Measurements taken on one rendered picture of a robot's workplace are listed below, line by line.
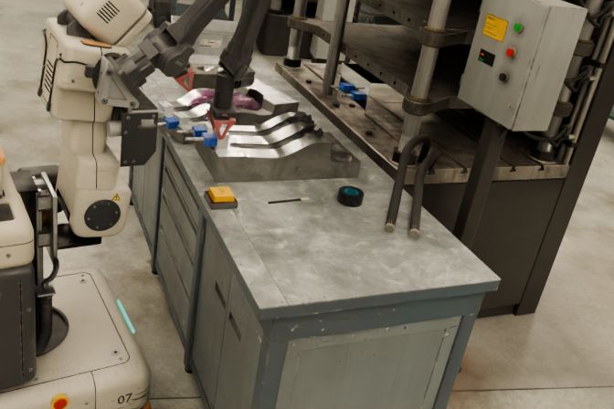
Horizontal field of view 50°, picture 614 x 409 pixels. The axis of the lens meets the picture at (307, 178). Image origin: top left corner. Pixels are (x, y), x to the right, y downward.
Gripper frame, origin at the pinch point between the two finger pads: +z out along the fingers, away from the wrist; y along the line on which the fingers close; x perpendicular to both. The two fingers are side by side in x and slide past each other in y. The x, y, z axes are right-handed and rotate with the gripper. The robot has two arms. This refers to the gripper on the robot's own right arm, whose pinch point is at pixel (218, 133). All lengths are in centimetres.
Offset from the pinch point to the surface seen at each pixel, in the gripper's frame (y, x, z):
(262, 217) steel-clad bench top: -30.8, -5.7, 12.6
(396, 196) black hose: -33, -48, 6
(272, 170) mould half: -8.3, -16.6, 9.0
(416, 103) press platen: 2, -72, -11
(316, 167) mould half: -8.4, -31.9, 8.3
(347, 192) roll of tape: -24.4, -35.8, 8.9
